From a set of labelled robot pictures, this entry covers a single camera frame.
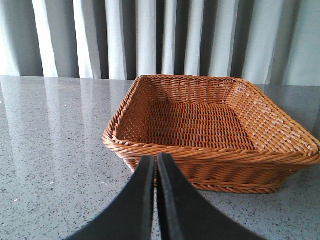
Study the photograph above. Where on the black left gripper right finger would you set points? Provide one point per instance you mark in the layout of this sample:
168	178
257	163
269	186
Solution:
185	215

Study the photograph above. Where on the brown wicker basket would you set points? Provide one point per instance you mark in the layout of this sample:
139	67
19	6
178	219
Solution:
224	133

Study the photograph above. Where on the grey pleated curtain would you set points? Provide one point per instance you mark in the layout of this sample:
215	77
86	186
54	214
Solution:
272	42

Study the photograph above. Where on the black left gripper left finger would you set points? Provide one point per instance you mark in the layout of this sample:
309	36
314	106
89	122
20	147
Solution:
130	215

